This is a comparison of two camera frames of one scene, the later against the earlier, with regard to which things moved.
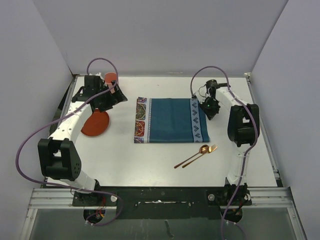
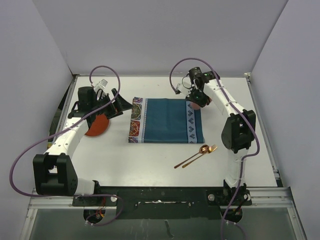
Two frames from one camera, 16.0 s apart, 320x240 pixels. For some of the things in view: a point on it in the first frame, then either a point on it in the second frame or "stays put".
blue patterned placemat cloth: x=170 y=120 stays put
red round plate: x=96 y=124 stays put
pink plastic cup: x=108 y=77 to x=195 y=106
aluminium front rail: x=63 y=198 stays put
